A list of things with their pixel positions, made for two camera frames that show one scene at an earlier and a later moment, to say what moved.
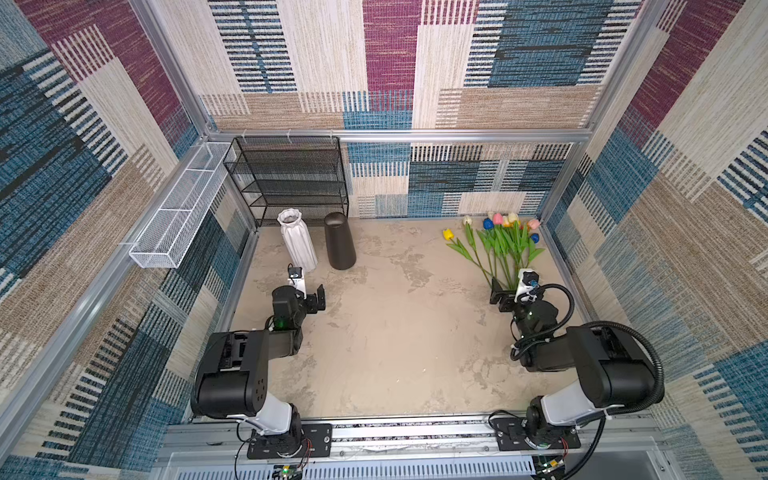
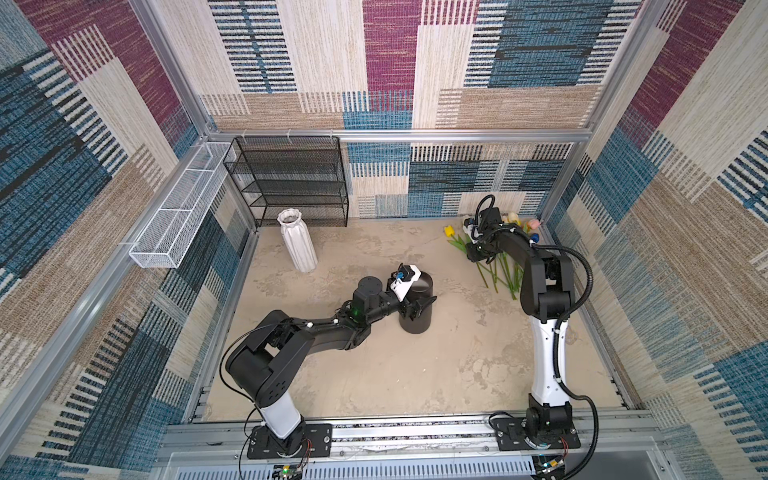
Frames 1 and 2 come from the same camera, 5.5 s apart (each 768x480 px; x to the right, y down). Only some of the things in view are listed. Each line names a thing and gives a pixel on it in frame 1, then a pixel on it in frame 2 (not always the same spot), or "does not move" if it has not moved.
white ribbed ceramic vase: [298, 242] does not move
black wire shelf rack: [275, 173] does not move
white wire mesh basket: [169, 232] does not move
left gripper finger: [321, 298] -> [423, 302]
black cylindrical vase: [342, 252] -> [422, 290]
